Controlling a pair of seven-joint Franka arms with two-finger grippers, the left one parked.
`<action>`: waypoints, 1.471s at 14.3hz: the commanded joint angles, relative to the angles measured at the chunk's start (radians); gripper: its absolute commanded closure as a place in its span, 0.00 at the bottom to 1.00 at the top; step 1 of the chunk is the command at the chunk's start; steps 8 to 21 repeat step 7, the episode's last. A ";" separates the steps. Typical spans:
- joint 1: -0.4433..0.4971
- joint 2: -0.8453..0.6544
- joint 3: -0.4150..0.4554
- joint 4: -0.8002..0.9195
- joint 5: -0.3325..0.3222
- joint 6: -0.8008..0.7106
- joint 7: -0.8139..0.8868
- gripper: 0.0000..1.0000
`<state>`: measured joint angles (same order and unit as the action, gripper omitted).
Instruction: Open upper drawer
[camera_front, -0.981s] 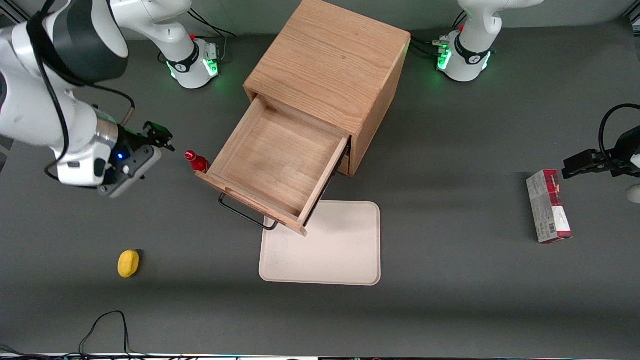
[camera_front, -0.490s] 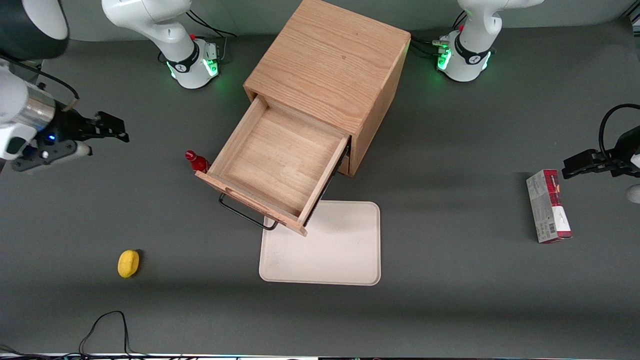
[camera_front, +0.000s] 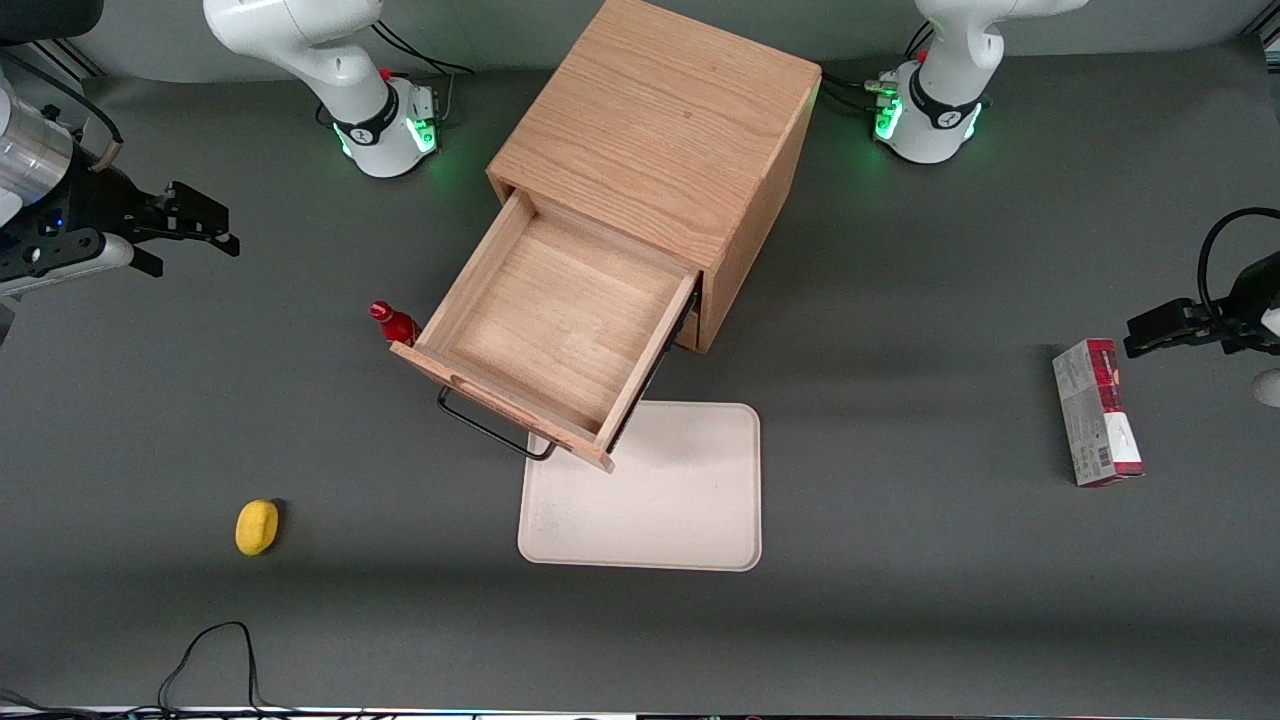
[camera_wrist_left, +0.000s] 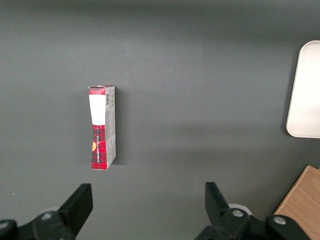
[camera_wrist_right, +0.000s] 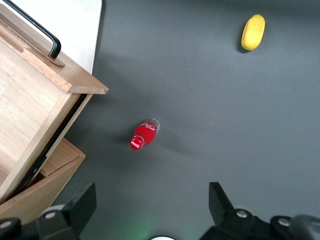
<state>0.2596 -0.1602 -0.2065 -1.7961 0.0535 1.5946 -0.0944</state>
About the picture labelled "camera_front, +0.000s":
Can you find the wooden drawer cabinet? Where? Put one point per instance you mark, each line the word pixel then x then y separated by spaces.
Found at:
pixel 680 120

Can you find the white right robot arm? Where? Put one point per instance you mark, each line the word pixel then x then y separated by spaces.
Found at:
pixel 300 40

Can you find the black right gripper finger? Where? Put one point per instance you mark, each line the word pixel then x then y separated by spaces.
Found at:
pixel 200 243
pixel 195 208

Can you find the aluminium frame rail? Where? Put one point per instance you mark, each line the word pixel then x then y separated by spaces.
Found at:
pixel 70 62

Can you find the yellow lemon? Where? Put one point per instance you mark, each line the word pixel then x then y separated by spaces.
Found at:
pixel 257 527

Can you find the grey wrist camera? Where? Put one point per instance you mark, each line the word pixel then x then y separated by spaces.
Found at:
pixel 1270 388
pixel 70 262

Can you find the red cola bottle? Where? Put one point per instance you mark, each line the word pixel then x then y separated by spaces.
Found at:
pixel 395 322

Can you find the red tartan cardboard box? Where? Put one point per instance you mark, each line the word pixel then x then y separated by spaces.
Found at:
pixel 1090 420

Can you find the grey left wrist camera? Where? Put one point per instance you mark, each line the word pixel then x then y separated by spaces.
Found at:
pixel 1270 388

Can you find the beige plastic tray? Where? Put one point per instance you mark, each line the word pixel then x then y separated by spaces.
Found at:
pixel 680 500

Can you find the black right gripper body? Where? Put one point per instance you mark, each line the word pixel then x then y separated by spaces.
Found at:
pixel 97 200

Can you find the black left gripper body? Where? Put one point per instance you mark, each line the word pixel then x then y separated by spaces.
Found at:
pixel 1246 302

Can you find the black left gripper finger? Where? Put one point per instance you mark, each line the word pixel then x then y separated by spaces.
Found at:
pixel 1160 325

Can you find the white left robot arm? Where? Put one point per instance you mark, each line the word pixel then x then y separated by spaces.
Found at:
pixel 945 100

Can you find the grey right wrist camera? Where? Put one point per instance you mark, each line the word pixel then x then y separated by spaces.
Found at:
pixel 70 262

